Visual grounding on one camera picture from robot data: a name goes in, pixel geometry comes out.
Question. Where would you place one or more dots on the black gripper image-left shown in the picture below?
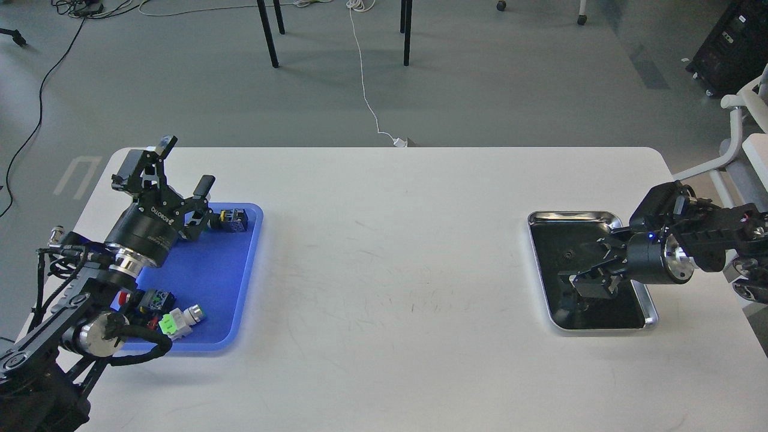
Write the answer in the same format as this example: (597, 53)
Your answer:
(155, 222)

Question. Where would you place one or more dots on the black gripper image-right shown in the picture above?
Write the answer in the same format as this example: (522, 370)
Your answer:
(646, 257)

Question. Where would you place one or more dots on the silver metal tray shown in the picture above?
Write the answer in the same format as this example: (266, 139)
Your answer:
(554, 232)

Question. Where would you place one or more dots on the blue plastic tray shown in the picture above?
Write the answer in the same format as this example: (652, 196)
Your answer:
(214, 272)

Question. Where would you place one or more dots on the green push button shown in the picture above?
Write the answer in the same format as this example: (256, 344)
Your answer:
(229, 220)

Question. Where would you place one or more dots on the red emergency stop button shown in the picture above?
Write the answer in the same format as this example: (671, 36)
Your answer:
(146, 308)

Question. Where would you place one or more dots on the white office chair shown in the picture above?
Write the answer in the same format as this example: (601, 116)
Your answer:
(749, 102)

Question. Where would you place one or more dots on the black equipment case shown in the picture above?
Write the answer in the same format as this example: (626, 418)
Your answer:
(735, 50)

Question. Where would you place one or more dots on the white green connector switch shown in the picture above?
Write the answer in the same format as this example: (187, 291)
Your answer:
(177, 323)

